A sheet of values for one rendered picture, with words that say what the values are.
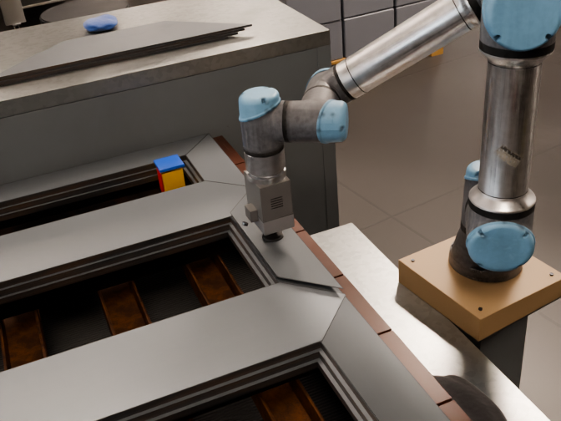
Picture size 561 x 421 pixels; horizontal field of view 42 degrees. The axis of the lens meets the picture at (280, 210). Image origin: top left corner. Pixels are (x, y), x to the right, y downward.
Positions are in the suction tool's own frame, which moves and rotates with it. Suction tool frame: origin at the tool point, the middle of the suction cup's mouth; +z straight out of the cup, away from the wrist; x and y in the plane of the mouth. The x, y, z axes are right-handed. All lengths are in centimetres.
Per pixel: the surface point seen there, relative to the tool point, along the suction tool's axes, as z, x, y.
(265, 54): -17, 24, -59
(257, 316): -0.1, -11.6, 20.2
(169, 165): -3.3, -10.4, -37.0
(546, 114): 86, 215, -159
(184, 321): -0.1, -23.3, 15.2
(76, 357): -0.1, -42.0, 15.2
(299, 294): -0.1, -2.7, 18.3
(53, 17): 15, -10, -258
